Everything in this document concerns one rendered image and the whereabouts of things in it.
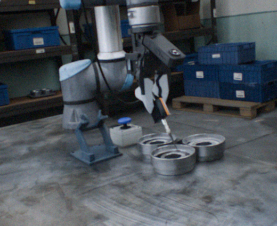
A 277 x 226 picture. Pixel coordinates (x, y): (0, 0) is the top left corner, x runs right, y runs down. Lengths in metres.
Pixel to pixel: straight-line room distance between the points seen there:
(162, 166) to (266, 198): 0.24
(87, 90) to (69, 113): 0.10
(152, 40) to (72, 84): 0.54
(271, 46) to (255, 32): 0.32
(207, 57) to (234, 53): 0.39
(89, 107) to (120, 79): 0.15
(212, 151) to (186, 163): 0.10
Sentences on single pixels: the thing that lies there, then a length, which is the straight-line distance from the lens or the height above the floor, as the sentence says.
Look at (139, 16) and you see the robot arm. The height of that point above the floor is 1.15.
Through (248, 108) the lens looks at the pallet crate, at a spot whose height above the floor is 0.12.
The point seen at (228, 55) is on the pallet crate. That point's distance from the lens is 4.78.
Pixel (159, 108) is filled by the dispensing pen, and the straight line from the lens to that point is 0.96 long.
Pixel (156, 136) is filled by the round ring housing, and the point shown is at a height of 0.83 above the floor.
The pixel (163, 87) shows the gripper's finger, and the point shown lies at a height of 0.98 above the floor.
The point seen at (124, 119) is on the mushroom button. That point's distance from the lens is 1.14.
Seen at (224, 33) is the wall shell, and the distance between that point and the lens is 6.09.
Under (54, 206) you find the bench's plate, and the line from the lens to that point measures 0.83.
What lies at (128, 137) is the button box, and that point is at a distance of 1.13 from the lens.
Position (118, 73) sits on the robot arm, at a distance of 1.42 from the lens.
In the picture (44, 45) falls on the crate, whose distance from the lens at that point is 4.54.
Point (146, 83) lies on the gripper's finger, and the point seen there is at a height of 1.00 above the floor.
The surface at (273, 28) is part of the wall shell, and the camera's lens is 5.50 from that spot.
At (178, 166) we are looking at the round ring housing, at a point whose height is 0.82.
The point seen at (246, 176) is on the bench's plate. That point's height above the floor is 0.80.
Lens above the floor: 1.13
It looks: 12 degrees down
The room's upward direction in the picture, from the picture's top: 6 degrees counter-clockwise
